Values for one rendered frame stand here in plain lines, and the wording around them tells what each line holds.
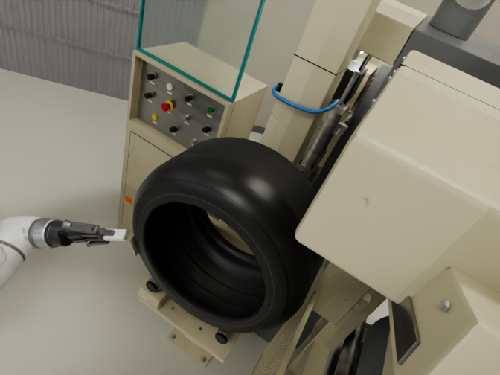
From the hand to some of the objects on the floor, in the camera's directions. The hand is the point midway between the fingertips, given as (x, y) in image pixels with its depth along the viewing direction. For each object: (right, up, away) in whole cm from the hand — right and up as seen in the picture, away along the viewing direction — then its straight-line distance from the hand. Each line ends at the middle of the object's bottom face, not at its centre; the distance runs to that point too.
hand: (116, 234), depth 93 cm
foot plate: (+8, -72, +100) cm, 124 cm away
